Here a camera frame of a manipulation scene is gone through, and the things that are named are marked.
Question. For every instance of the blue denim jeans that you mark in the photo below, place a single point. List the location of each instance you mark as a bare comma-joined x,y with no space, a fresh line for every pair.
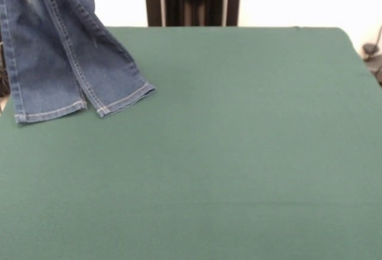
38,63

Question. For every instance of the dark green table cloth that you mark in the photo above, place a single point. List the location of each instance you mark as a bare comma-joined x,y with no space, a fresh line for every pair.
209,152

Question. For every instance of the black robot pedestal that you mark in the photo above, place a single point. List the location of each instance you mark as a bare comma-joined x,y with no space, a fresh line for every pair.
194,0

